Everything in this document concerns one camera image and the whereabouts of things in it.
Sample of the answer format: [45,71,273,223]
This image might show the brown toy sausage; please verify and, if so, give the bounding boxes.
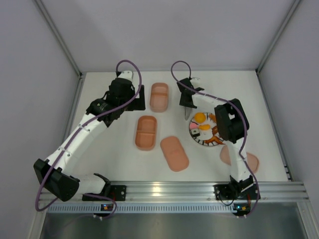
[212,126,218,134]

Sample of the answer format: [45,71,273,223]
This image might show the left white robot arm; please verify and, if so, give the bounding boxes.
[33,71,146,202]

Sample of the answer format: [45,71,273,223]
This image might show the left aluminium frame post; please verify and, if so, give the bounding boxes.
[33,0,83,78]

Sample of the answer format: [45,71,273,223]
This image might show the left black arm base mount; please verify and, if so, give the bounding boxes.
[82,185,127,202]

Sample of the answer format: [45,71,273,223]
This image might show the striped round plate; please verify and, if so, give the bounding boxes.
[189,112,223,147]

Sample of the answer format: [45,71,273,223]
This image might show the black white sushi roll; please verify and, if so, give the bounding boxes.
[190,128,200,137]

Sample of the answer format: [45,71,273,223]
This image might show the orange round toy food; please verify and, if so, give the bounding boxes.
[194,113,206,123]

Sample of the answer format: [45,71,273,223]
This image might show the right pink box lid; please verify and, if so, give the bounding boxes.
[220,145,260,173]

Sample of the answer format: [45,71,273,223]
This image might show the far pink lunch box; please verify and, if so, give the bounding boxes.
[150,83,168,113]

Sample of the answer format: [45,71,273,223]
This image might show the grey slotted cable duct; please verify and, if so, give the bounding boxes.
[47,203,235,214]

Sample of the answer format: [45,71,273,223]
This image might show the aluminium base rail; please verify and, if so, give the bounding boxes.
[39,181,309,203]

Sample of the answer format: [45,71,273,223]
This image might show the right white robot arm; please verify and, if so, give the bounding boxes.
[176,77,258,199]

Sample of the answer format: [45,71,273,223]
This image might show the yellow toy chicken drumstick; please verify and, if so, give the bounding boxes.
[198,124,211,130]

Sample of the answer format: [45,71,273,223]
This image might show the pink box lid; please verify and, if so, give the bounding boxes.
[160,136,189,172]
[220,145,260,173]

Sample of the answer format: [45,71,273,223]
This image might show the pink lunch box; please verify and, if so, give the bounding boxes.
[135,116,157,151]
[150,83,168,113]

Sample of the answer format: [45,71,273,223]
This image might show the metal tongs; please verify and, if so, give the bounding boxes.
[184,107,192,120]

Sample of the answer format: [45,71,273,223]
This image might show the orange toy fried shrimp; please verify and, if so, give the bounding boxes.
[208,114,216,123]

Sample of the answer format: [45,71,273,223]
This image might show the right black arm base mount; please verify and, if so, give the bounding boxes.
[214,183,260,201]

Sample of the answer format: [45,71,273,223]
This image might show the centre pink box lid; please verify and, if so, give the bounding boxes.
[160,136,189,172]

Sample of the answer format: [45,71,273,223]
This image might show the near pink lunch box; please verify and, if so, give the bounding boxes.
[135,116,157,151]

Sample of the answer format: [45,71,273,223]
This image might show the pink toy sweet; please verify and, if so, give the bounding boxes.
[189,122,199,129]

